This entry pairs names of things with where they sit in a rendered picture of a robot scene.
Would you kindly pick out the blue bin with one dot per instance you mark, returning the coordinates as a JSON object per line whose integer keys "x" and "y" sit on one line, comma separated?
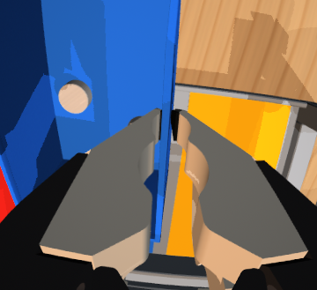
{"x": 122, "y": 49}

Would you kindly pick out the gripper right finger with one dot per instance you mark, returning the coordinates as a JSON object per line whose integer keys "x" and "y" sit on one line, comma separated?
{"x": 246, "y": 215}

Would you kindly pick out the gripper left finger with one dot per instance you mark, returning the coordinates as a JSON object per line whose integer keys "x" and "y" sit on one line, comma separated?
{"x": 93, "y": 211}

